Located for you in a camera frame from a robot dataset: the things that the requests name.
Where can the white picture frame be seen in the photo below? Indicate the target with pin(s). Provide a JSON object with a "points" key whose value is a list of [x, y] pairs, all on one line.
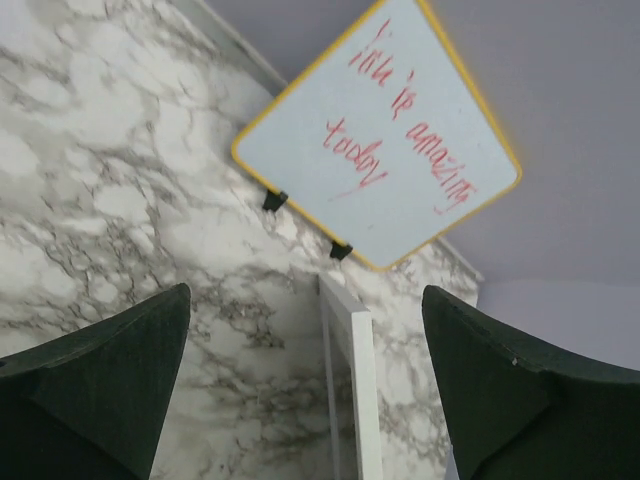
{"points": [[348, 330]]}

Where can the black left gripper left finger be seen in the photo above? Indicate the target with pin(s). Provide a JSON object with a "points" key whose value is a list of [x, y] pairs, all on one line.
{"points": [[92, 404]]}

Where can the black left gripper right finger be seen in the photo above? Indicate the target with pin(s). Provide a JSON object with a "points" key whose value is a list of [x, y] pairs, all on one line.
{"points": [[518, 407]]}

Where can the black whiteboard stand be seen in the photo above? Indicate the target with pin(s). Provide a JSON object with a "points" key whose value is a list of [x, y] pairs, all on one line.
{"points": [[274, 201]]}

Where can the yellow-rimmed whiteboard with writing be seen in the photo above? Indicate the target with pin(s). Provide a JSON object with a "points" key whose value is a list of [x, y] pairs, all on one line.
{"points": [[384, 142]]}

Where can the white photo paper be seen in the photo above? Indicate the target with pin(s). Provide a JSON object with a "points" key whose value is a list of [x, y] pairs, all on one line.
{"points": [[451, 472]]}

